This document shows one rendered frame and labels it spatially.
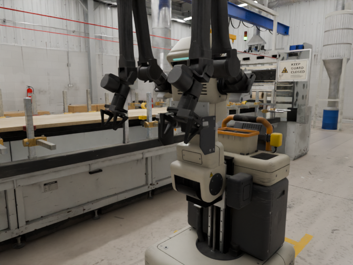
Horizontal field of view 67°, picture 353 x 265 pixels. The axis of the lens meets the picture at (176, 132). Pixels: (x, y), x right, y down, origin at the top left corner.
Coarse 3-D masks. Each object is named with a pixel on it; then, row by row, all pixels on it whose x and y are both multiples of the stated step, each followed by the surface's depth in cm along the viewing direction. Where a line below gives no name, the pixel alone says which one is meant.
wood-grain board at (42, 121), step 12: (156, 108) 354; (240, 108) 387; (0, 120) 218; (12, 120) 218; (24, 120) 218; (36, 120) 218; (48, 120) 218; (60, 120) 218; (72, 120) 218; (84, 120) 218; (96, 120) 226
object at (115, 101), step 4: (116, 96) 116; (112, 100) 116; (116, 100) 116; (120, 100) 116; (124, 100) 118; (112, 104) 116; (116, 104) 115; (120, 104) 116; (116, 108) 112; (120, 108) 114; (124, 112) 115
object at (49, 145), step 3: (39, 141) 170; (42, 141) 168; (45, 141) 168; (39, 144) 170; (42, 144) 167; (45, 144) 163; (48, 144) 160; (51, 144) 160; (54, 144) 160; (45, 147) 164; (48, 147) 160; (51, 147) 157; (54, 147) 158
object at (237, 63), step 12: (216, 0) 90; (216, 12) 91; (216, 24) 92; (228, 24) 94; (216, 36) 93; (228, 36) 95; (216, 48) 95; (228, 48) 94; (228, 60) 92; (228, 72) 93
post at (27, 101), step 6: (24, 102) 169; (30, 102) 170; (24, 108) 170; (30, 108) 170; (30, 114) 170; (30, 120) 171; (30, 126) 171; (30, 132) 172; (30, 138) 172; (30, 150) 173; (30, 156) 173
